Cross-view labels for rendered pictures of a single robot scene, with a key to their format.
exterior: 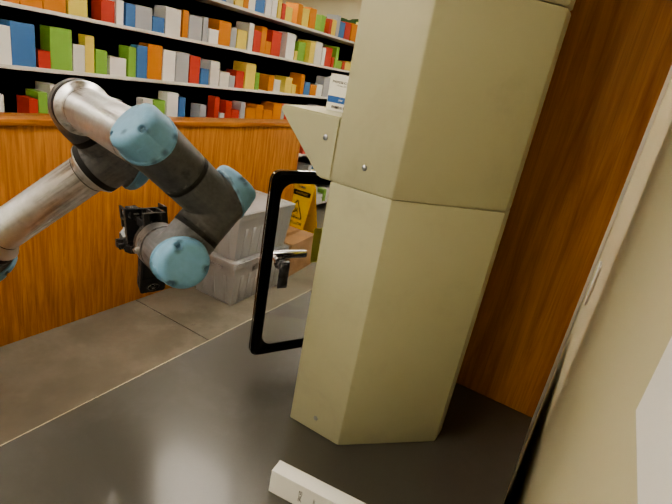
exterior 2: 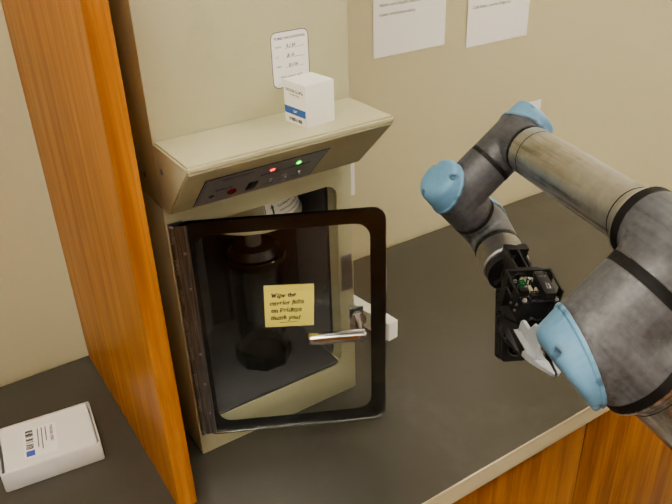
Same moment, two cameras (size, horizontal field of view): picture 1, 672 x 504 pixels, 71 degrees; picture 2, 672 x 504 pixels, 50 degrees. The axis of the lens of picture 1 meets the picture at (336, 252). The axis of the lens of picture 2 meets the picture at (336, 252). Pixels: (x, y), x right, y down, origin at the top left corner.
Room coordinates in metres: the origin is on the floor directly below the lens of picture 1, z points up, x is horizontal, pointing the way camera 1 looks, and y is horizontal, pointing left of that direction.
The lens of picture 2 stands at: (1.71, 0.55, 1.85)
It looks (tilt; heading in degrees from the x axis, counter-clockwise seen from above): 29 degrees down; 210
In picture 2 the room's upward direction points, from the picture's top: 2 degrees counter-clockwise
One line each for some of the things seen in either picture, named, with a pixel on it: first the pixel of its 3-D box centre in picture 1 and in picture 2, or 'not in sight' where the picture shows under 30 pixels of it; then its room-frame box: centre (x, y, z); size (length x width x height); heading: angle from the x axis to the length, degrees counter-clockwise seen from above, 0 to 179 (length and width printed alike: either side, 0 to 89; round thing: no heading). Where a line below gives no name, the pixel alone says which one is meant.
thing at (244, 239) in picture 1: (245, 223); not in sight; (3.14, 0.66, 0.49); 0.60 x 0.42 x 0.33; 152
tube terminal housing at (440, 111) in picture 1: (425, 236); (232, 203); (0.83, -0.16, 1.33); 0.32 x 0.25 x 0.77; 152
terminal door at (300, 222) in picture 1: (325, 264); (289, 328); (0.94, 0.02, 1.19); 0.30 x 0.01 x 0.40; 125
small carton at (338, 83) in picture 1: (347, 94); (309, 99); (0.87, 0.03, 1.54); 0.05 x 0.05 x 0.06; 69
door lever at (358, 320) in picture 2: not in sight; (338, 330); (0.92, 0.09, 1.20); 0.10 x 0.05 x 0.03; 125
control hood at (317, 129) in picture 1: (353, 139); (279, 162); (0.92, 0.01, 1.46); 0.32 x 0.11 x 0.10; 152
